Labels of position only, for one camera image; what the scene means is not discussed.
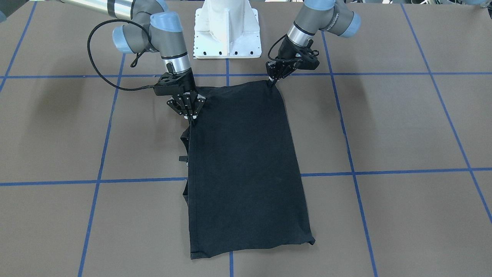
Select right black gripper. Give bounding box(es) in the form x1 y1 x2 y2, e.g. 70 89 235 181
166 68 207 120

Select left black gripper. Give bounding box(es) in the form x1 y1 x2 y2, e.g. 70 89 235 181
266 35 304 87

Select black graphic t-shirt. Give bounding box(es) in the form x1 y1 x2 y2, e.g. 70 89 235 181
181 80 315 260

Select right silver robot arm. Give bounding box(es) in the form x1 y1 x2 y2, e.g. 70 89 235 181
66 0 206 122

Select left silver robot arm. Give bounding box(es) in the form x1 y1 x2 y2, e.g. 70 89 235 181
266 0 361 87

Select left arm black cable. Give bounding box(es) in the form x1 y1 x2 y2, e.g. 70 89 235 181
268 34 289 62

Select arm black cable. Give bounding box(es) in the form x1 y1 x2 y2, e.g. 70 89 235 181
268 34 289 62
87 19 162 92

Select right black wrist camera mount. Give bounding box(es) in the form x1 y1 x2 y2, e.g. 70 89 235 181
153 73 183 96

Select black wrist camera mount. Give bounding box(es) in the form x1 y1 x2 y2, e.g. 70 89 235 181
296 47 320 70
153 73 183 96

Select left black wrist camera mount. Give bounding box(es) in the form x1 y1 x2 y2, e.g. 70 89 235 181
296 47 320 70

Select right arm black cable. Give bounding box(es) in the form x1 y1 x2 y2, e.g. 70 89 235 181
87 19 162 92

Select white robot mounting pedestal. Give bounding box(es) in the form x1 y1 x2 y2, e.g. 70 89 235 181
193 0 262 59

